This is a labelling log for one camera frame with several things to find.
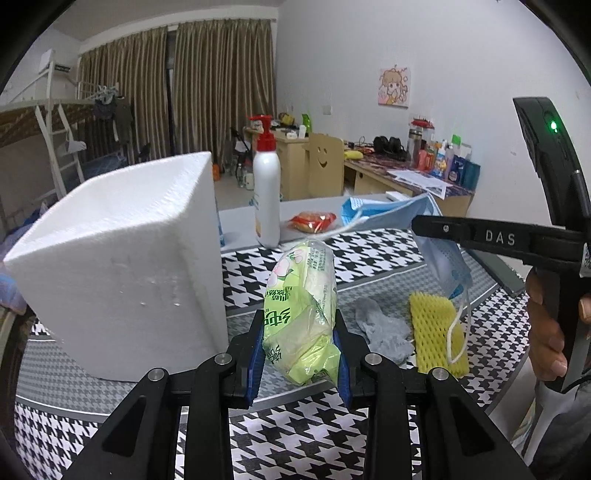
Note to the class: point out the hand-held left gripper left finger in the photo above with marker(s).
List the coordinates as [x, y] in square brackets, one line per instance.
[254, 364]

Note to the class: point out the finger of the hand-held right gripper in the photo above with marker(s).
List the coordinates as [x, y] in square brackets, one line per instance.
[434, 227]

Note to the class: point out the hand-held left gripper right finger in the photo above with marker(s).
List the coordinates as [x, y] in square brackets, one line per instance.
[342, 369]

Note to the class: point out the blue face mask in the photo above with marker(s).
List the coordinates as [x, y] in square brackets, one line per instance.
[383, 212]

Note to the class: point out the grey sock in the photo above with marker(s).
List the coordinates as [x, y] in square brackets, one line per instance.
[381, 327]

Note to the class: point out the green tissue packet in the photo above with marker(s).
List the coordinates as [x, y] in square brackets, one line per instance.
[300, 314]

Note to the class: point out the yellow foam net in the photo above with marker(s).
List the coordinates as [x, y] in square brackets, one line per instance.
[429, 332]

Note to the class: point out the white foam box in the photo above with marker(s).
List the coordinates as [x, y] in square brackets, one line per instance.
[115, 258]

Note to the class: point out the person's right forearm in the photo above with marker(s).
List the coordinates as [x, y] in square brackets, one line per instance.
[558, 429]

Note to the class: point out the person's right hand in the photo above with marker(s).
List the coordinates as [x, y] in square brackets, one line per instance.
[545, 323]

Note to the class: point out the printed paper sheets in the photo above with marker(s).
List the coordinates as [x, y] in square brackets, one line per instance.
[415, 177]

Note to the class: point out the group of toiletry bottles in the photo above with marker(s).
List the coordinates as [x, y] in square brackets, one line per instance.
[455, 168]

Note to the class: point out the wooden desk with patterned cover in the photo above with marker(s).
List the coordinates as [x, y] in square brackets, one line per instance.
[369, 182]

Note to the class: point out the houndstooth tablecloth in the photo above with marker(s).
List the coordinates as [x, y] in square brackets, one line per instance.
[295, 438]

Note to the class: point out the black phone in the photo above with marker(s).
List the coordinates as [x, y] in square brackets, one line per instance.
[505, 274]

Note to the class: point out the black headphones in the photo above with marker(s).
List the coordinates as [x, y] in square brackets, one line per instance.
[390, 145]

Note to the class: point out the yellow cloth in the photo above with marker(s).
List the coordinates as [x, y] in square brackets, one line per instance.
[353, 155]

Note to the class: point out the wooden chair with smiley cutout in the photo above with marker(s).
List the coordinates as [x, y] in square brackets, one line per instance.
[332, 180]

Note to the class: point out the red snack packet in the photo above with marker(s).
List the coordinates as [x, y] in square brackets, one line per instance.
[311, 220]

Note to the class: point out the green bottle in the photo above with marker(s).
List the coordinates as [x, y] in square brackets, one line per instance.
[306, 122]

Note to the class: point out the white pump bottle red cap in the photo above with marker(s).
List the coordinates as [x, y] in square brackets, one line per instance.
[268, 194]

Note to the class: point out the yellow box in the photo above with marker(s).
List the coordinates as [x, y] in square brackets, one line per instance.
[289, 119]

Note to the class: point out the white thermos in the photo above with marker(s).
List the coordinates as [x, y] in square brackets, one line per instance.
[250, 182]

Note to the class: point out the blue plaid mattress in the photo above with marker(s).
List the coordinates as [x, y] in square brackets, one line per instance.
[101, 164]

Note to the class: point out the brown curtain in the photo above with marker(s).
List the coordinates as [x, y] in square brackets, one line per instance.
[226, 83]
[124, 92]

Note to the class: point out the blue plaid blanket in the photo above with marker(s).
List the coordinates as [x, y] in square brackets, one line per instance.
[9, 290]

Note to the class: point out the white hanging garment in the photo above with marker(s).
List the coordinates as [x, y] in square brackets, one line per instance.
[76, 145]

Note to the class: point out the dark hanging clothes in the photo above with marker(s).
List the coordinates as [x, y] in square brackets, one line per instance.
[104, 108]

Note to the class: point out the white bunk bed ladder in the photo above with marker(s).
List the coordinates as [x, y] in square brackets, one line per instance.
[48, 145]

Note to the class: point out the white metal bunk bed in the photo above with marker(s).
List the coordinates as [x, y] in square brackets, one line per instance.
[18, 120]

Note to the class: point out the white air conditioner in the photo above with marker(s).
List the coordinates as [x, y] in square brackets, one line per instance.
[46, 59]

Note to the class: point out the cartoon wall poster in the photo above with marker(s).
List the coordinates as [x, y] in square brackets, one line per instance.
[393, 87]

